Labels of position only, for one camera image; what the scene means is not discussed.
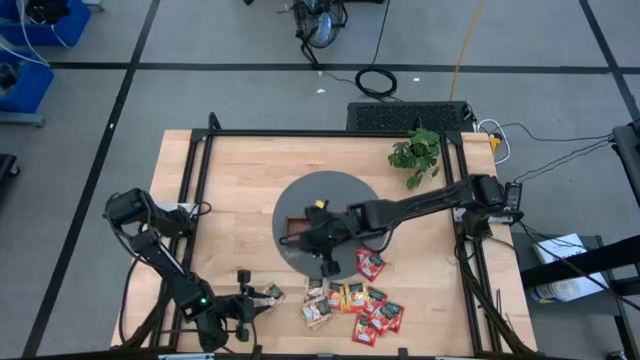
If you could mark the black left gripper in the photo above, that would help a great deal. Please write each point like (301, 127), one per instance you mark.
(235, 310)

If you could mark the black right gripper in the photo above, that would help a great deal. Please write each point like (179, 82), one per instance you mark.
(330, 230)

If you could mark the orange fruit tea packet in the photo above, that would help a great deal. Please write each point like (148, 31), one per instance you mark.
(356, 297)
(335, 297)

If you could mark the red strawberry tea packet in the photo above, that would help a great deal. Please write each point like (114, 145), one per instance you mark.
(381, 320)
(397, 317)
(371, 265)
(376, 297)
(364, 332)

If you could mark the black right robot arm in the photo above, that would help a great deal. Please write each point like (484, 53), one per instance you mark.
(415, 205)

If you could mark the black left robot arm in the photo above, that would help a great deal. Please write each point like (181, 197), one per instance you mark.
(150, 245)

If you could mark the brown wooden tea box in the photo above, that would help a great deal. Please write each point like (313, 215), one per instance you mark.
(294, 227)

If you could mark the grey round woven placemat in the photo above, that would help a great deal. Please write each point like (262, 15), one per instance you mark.
(300, 190)

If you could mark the green potted plant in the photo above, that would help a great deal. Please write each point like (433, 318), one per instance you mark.
(417, 152)

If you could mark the black perforated computer case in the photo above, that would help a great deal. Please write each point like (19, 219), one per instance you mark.
(400, 116)

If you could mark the yellow plug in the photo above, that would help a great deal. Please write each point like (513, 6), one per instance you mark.
(494, 145)

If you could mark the black floor fan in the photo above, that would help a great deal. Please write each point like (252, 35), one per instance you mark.
(320, 25)

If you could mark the white booklet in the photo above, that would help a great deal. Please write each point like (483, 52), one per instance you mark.
(565, 290)

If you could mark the dark grey rolling cart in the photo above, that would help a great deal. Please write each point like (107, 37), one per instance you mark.
(590, 260)

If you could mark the grey bin stand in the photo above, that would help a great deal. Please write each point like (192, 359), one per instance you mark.
(20, 119)

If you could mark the blue plastic bin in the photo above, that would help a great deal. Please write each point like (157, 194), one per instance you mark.
(30, 90)
(70, 30)

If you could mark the black bundle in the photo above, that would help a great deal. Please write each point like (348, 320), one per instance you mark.
(47, 10)

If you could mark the black aluminium table frame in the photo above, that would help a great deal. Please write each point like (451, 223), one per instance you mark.
(300, 133)

